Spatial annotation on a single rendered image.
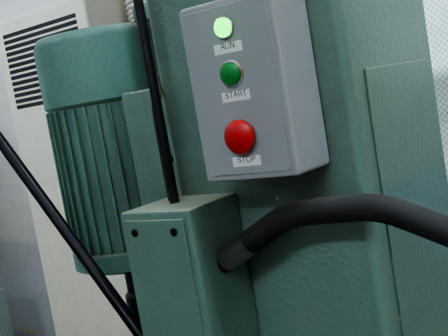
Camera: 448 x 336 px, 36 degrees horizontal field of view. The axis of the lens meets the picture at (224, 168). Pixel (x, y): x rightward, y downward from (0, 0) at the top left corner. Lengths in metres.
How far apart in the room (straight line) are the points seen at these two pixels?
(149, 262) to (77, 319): 2.08
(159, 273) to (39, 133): 2.01
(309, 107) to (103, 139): 0.33
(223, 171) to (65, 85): 0.31
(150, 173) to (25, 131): 1.92
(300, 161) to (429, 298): 0.24
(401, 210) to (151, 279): 0.26
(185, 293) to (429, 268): 0.26
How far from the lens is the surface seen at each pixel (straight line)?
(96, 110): 0.86
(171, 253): 0.66
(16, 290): 3.59
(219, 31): 0.61
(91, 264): 0.82
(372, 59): 0.67
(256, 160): 0.61
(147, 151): 0.82
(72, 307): 2.76
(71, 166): 0.90
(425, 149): 0.77
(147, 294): 0.70
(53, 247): 2.74
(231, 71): 0.60
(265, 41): 0.59
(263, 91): 0.60
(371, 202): 0.59
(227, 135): 0.61
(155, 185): 0.82
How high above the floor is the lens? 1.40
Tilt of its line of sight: 6 degrees down
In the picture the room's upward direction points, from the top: 10 degrees counter-clockwise
